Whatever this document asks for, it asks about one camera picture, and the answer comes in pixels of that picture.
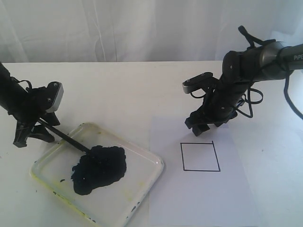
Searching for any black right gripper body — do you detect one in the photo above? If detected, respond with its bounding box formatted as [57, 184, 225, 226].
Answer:
[185, 78, 249, 130]

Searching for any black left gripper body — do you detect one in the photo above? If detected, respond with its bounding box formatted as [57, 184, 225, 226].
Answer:
[8, 86, 47, 124]

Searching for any thin black paintbrush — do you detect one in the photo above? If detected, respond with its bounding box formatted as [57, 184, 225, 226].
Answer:
[38, 119, 94, 157]

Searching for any white paper with square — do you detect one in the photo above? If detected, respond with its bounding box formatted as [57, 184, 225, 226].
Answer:
[150, 118, 255, 218]

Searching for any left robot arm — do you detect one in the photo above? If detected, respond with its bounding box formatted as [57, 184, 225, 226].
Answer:
[0, 64, 64, 148]

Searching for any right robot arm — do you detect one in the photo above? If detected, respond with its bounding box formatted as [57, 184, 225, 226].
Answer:
[182, 41, 303, 136]

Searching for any black paint blob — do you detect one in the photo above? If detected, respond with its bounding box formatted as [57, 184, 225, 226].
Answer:
[71, 145, 127, 195]

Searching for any white paint tray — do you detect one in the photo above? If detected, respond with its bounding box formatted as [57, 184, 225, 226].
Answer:
[30, 122, 164, 227]

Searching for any white background curtain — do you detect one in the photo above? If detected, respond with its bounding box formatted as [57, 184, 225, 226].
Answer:
[0, 0, 303, 63]

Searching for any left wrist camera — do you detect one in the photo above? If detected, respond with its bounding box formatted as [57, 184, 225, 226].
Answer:
[45, 81, 64, 113]

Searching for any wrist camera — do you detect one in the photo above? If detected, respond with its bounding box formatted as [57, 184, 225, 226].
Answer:
[182, 72, 218, 94]
[45, 81, 64, 113]

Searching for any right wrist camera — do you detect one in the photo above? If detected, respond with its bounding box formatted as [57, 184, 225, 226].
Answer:
[182, 72, 218, 94]

